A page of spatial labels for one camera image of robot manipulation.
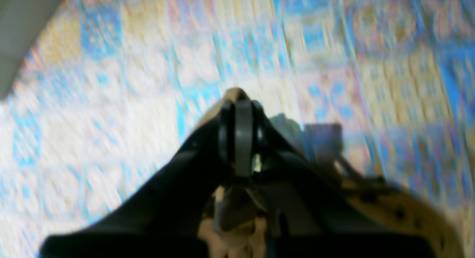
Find brown t-shirt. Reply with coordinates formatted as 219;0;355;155
197;87;464;258

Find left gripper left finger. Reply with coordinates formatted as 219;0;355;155
39;101;233;258

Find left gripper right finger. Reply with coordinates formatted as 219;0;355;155
236;99;435;258

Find patterned tile tablecloth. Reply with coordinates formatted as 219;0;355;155
1;0;475;258

